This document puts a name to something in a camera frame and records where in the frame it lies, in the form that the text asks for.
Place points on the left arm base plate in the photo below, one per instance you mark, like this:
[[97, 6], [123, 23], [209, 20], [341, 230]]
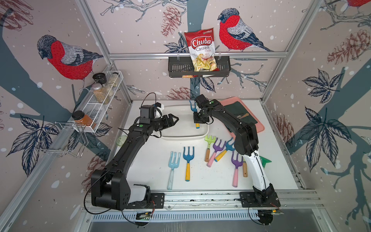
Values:
[[150, 201]]

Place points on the purple rake pink handle lower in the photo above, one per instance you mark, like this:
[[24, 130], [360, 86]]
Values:
[[237, 161]]

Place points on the wire cup holder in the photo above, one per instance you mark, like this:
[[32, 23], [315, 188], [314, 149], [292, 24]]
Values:
[[72, 140]]

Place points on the dark green cloth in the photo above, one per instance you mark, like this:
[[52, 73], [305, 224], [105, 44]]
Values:
[[241, 112]]

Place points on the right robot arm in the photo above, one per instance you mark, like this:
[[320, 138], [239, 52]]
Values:
[[246, 143]]

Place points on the teal rake yellow handle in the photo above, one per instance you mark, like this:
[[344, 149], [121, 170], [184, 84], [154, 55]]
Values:
[[228, 147]]

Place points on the black lid spice jar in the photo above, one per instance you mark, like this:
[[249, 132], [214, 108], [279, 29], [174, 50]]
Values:
[[100, 78]]

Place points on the green rake wooden handle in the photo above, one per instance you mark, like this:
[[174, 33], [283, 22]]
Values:
[[210, 140]]

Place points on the blue claw rake yellow handle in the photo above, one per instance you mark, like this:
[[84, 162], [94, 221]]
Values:
[[195, 111]]

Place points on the light blue rake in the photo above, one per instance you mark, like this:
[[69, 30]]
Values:
[[173, 164]]

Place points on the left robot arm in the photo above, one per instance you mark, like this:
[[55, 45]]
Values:
[[109, 186]]

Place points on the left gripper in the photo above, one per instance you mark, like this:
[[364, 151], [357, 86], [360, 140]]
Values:
[[168, 123]]

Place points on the purple rake pink handle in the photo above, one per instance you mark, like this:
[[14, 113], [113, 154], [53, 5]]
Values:
[[217, 146], [237, 161]]

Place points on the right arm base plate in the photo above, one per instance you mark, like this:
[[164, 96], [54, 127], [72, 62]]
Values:
[[249, 199]]

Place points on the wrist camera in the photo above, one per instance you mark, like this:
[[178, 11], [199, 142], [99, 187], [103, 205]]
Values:
[[202, 102], [153, 111]]

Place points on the green plastic cup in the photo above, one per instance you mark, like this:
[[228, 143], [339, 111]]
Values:
[[121, 140]]

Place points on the clear spice jar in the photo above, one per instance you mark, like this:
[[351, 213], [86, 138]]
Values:
[[114, 80]]

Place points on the silver lid spice jar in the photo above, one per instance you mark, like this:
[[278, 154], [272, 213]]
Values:
[[100, 93]]

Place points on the Chuba cassava chips bag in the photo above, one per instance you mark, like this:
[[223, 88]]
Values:
[[202, 50]]

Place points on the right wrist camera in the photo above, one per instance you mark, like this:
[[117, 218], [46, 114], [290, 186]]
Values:
[[202, 102]]

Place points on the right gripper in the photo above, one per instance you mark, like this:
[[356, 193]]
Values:
[[195, 121]]

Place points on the black wall basket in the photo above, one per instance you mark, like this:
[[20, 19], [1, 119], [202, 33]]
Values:
[[182, 66]]

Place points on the pink tray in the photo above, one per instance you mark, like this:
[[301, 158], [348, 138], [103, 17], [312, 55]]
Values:
[[259, 126]]

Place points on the orange spice jar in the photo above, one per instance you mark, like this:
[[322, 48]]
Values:
[[81, 118]]

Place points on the white wire spice rack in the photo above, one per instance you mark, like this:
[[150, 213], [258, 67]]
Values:
[[97, 111]]

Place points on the white storage box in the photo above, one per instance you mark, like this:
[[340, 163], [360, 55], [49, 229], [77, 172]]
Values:
[[185, 128]]

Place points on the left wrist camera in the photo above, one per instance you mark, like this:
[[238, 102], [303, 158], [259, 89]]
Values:
[[153, 111]]

